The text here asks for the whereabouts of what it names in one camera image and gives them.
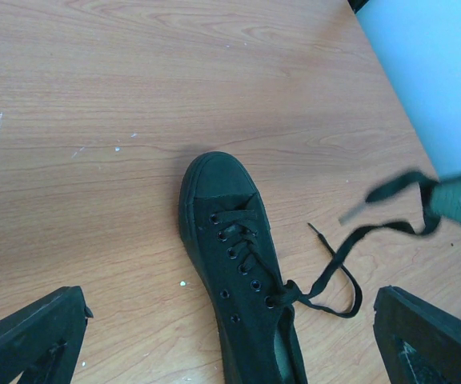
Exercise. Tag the black right frame post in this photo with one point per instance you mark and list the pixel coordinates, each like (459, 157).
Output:
(357, 5)

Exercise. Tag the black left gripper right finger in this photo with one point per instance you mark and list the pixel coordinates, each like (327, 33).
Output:
(418, 342)

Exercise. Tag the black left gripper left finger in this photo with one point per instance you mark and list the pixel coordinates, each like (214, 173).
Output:
(41, 342)

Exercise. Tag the black canvas sneaker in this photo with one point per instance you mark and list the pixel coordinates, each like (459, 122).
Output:
(258, 344)

